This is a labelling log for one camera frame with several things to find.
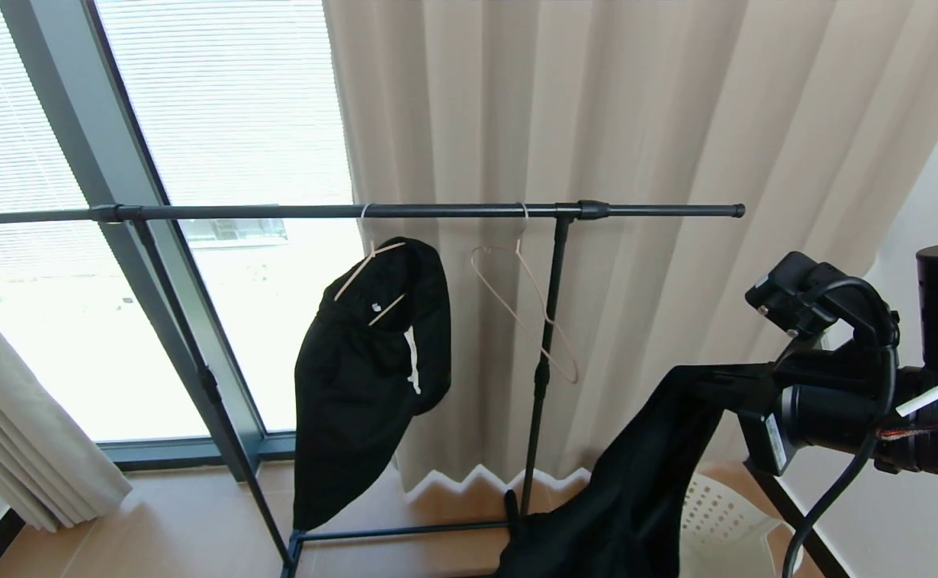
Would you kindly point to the pink clothes hanger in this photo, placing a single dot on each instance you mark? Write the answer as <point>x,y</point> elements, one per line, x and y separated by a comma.
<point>354,277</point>
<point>549,319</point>

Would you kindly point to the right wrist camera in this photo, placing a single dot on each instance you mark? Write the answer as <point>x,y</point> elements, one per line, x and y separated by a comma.
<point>797,293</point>

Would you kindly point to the beige curtain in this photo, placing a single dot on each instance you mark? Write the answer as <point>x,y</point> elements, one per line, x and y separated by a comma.
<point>637,96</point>
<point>11,433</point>

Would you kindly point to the black clothes rack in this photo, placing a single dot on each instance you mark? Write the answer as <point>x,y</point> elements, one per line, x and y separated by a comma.
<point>276,211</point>

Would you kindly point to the black garment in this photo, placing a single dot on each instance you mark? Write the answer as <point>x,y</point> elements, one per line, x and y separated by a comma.
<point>637,482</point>
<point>356,401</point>

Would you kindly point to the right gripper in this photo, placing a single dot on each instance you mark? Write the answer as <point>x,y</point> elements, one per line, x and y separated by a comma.
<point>822,409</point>

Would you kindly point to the white laundry basket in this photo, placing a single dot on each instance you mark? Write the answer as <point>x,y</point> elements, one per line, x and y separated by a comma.
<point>725,522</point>

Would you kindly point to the window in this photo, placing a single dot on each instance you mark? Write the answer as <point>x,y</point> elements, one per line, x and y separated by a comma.
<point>59,120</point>

